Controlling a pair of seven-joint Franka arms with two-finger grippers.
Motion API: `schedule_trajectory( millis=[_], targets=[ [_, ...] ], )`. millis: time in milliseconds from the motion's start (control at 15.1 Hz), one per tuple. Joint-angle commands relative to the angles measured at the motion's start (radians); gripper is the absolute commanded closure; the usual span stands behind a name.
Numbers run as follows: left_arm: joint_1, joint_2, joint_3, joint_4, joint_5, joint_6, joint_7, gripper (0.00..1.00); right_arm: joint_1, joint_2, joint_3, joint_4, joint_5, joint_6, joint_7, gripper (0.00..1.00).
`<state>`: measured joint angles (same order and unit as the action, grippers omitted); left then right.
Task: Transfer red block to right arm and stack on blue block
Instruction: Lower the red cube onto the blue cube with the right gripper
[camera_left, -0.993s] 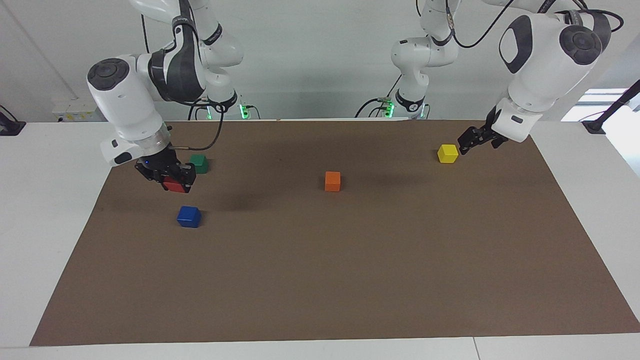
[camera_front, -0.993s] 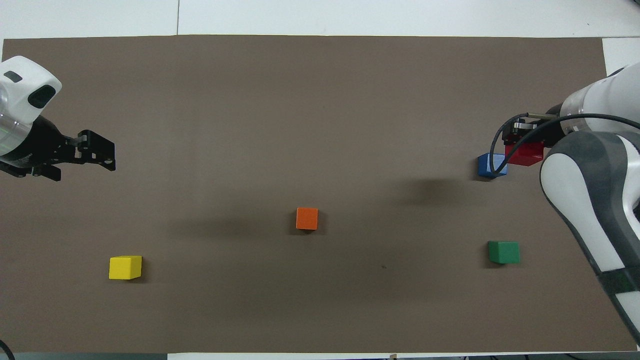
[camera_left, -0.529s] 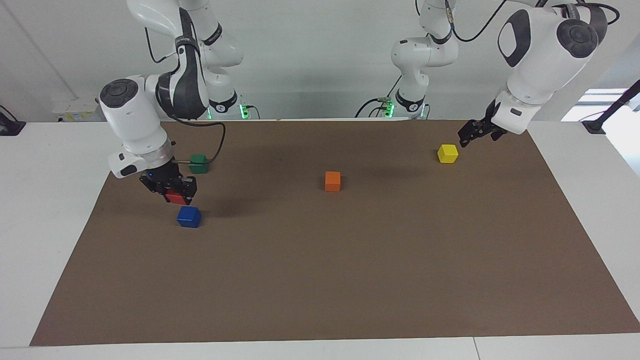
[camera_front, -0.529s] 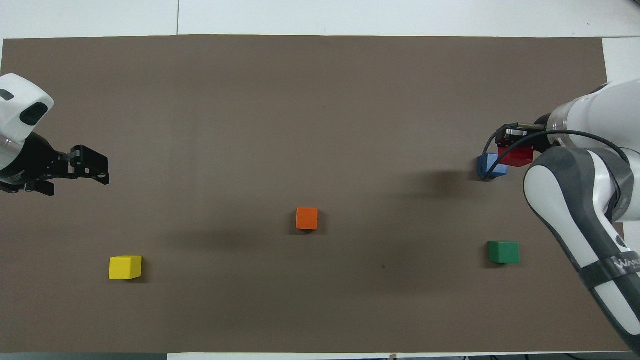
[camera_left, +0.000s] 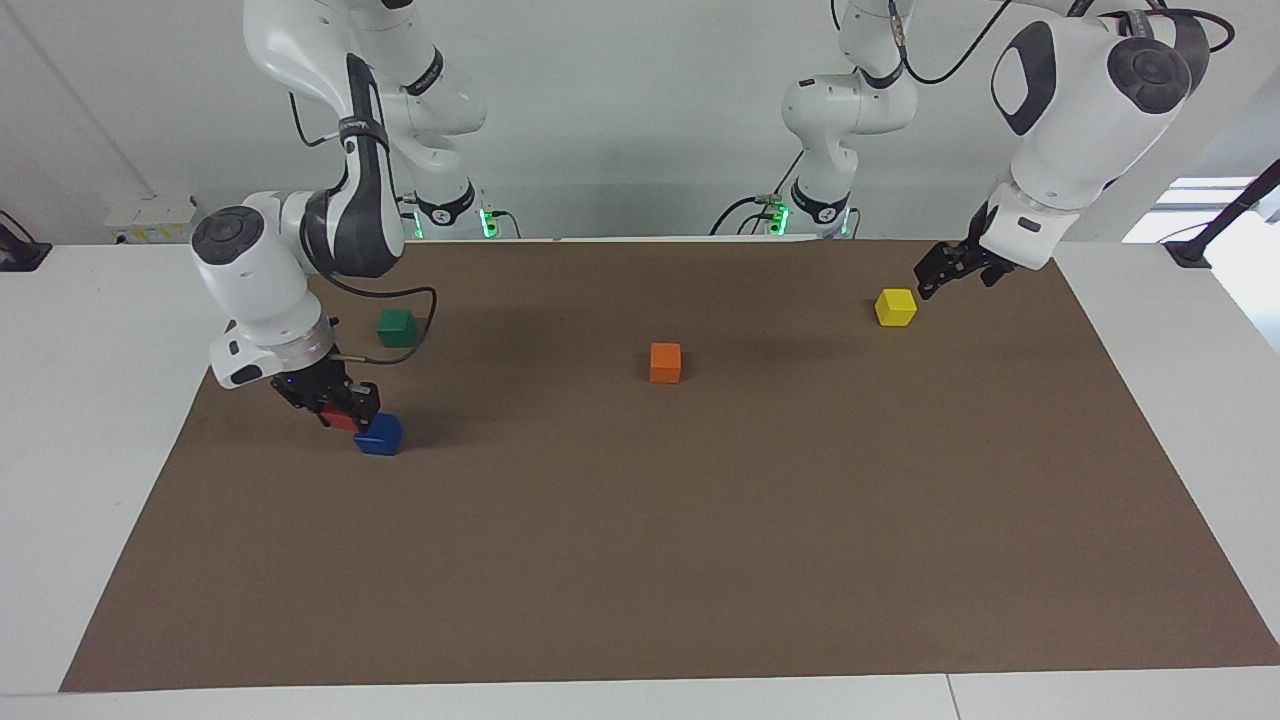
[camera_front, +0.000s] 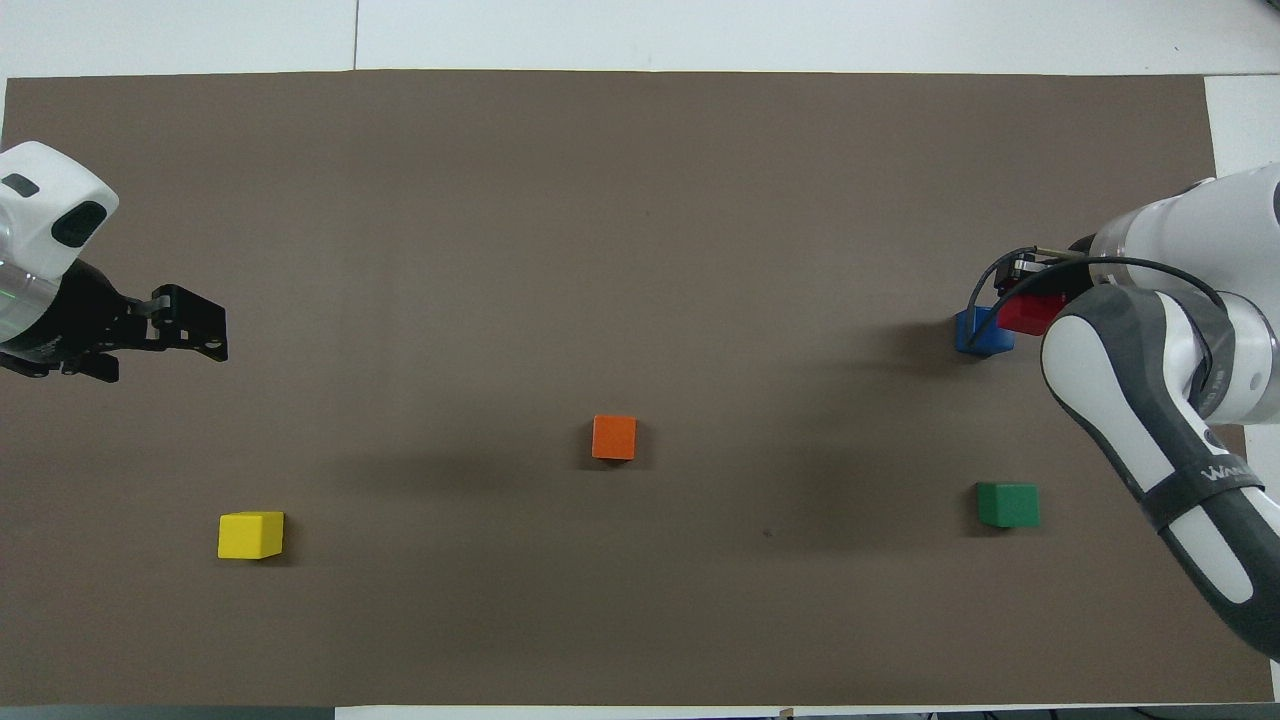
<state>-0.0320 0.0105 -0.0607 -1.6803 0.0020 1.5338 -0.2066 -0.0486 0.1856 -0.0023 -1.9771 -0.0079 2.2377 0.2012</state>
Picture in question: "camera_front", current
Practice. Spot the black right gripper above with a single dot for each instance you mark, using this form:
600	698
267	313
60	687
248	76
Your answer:
1075	265

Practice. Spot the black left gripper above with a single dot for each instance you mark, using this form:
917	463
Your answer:
85	320

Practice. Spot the red cube block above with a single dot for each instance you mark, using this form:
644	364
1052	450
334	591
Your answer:
1030	315

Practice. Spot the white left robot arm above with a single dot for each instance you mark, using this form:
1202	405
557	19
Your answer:
60	180

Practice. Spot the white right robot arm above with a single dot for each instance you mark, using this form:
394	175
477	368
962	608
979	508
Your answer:
1110	370

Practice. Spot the blue cube block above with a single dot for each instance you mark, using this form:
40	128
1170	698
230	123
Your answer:
982	335

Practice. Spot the yellow cube block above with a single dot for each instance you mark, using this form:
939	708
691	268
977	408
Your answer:
250	536

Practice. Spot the green cube block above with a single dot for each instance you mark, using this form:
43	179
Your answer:
1008	506

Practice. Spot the orange cube block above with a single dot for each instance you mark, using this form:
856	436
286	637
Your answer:
614	438

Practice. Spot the brown table mat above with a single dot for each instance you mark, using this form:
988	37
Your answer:
640	200

